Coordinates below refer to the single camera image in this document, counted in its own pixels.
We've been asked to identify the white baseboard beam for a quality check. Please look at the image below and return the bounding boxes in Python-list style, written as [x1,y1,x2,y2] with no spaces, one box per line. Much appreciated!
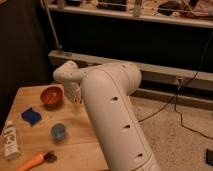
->
[48,50,213,91]

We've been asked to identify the white glue bottle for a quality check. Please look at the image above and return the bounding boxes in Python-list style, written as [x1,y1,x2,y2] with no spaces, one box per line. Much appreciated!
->
[3,120,20,160]

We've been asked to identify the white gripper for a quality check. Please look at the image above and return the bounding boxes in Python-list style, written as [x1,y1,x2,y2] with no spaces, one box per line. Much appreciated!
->
[63,82,81,104]

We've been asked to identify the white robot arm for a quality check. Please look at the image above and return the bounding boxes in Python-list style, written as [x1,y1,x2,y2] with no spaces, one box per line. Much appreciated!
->
[53,61,161,171]

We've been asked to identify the black box on floor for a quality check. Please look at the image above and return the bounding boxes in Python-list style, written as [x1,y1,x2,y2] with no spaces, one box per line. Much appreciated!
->
[206,149,213,166]

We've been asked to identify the small blue cup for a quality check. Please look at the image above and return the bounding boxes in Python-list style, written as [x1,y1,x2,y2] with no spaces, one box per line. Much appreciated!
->
[51,123,66,141]

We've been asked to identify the black cable on floor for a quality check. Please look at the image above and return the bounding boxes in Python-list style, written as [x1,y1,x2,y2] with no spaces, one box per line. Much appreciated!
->
[137,31,213,141]

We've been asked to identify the orange handled brush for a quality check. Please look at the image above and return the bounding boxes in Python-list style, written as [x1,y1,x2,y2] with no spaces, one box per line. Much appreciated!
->
[16,151,57,171]

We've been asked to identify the white shelf rail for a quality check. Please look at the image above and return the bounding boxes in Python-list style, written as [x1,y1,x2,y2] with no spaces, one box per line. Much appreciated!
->
[48,5,213,29]

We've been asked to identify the blue eraser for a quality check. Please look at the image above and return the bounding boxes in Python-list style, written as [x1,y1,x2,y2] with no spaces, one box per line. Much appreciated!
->
[21,108,42,126]

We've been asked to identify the orange bowl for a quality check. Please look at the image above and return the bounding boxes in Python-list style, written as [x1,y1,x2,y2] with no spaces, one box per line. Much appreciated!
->
[40,86,63,107]

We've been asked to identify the grey metal pole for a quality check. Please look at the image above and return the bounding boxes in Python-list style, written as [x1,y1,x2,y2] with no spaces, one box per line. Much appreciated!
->
[43,0,63,51]

